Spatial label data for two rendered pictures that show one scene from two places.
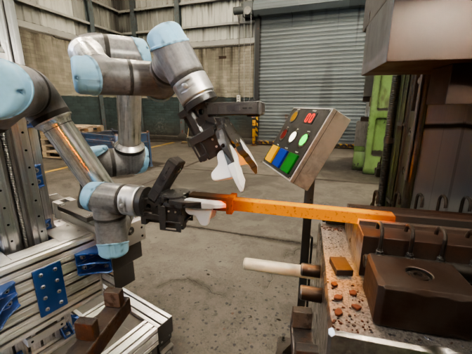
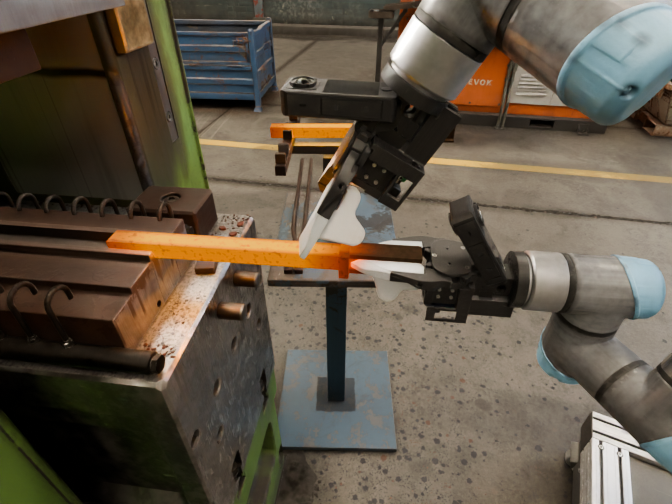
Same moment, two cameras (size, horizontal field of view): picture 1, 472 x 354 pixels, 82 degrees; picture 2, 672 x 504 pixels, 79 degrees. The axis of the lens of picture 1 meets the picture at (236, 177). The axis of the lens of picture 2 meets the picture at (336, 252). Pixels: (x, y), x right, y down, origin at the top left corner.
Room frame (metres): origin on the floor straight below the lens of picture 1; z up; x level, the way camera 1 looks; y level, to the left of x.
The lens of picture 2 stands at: (0.98, -0.06, 1.32)
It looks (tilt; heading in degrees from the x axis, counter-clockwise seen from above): 37 degrees down; 173
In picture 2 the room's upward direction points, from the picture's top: straight up
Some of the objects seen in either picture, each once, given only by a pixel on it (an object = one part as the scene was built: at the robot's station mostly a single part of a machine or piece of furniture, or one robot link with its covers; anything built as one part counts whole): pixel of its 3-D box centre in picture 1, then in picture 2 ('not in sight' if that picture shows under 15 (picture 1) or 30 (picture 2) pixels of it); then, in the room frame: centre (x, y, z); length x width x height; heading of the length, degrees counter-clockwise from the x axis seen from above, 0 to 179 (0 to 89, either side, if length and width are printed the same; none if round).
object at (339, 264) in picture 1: (341, 265); (207, 262); (0.45, -0.19, 0.92); 0.04 x 0.03 x 0.01; 177
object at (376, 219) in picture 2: not in sight; (336, 232); (0.11, 0.06, 0.73); 0.40 x 0.30 x 0.02; 172
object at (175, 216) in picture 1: (165, 206); (469, 280); (0.61, 0.17, 0.98); 0.12 x 0.08 x 0.09; 76
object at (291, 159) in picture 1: (290, 163); not in sight; (0.97, -0.20, 1.01); 0.07 x 0.05 x 0.07; 11
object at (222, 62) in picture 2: not in sight; (210, 62); (-3.64, -0.76, 0.36); 1.20 x 0.80 x 0.72; 77
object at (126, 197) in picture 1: (134, 200); (535, 279); (0.62, 0.24, 0.99); 0.08 x 0.05 x 0.08; 166
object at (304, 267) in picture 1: (310, 270); (232, 311); (0.51, -0.16, 0.87); 0.04 x 0.03 x 0.03; 76
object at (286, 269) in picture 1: (301, 271); not in sight; (0.88, -0.24, 0.62); 0.44 x 0.05 x 0.05; 76
